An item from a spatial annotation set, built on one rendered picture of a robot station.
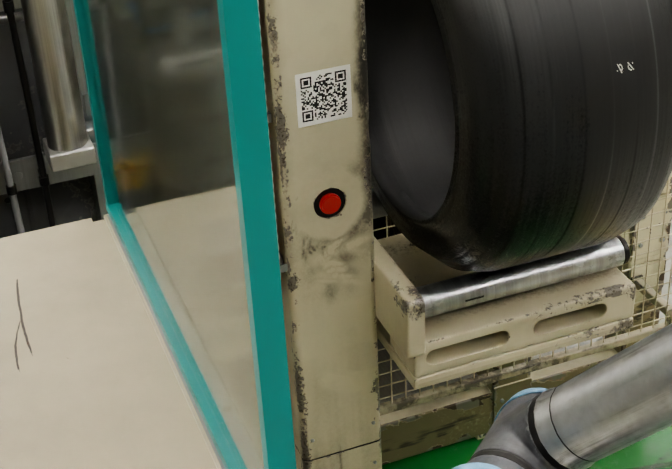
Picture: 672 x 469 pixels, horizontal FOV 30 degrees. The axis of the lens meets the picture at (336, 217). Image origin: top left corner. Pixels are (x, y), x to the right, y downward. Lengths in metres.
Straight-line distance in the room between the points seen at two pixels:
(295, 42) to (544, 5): 0.31
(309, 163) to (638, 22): 0.45
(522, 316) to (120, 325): 0.81
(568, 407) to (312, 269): 0.56
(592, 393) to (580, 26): 0.47
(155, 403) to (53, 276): 0.23
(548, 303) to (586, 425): 0.58
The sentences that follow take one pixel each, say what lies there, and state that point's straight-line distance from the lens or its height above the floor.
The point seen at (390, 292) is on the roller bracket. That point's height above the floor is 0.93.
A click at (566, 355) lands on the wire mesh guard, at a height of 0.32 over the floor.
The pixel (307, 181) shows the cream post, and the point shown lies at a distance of 1.66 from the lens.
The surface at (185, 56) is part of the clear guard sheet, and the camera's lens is 0.78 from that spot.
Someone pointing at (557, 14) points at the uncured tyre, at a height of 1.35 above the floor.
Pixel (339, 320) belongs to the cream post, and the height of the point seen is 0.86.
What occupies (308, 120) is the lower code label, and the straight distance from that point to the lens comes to 1.62.
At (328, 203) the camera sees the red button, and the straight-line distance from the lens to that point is 1.69.
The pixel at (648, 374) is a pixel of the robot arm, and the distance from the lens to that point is 1.22.
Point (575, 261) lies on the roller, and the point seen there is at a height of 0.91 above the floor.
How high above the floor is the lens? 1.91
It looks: 31 degrees down
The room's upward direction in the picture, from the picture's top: 3 degrees counter-clockwise
